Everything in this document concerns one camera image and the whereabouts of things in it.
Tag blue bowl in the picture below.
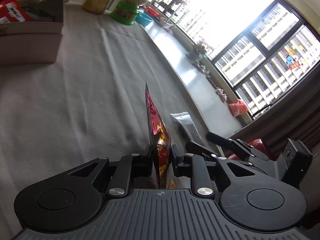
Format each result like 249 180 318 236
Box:
136 12 154 27

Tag green candy dispenser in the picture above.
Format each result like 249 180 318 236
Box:
111 0 151 26

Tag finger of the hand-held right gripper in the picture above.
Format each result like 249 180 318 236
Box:
185 141 225 159
206 132 271 161

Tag pink hinged box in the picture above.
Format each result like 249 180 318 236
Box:
0 0 65 67

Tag orange packet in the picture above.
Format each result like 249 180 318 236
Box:
228 99 248 118

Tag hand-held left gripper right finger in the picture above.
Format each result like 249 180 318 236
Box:
171 144 258 201

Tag small potted plant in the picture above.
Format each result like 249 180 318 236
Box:
187 43 208 62

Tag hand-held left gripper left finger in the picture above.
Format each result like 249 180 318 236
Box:
69 145 153 198

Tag large window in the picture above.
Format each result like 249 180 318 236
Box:
150 0 320 120

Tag metal shelf rack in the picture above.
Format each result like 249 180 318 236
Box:
152 0 191 26

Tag dark red snack packet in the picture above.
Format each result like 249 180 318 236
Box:
145 81 176 189

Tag silver pouch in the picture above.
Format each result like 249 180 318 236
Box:
170 112 208 147

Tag small clay figurines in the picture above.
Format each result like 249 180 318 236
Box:
206 75 228 103
192 61 211 76

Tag brown curtain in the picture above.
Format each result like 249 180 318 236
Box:
235 62 320 173

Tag white tablecloth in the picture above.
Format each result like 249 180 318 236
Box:
0 0 225 238

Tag red packet with white label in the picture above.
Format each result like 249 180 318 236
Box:
0 0 38 24

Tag red chair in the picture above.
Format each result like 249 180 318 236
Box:
229 138 266 161

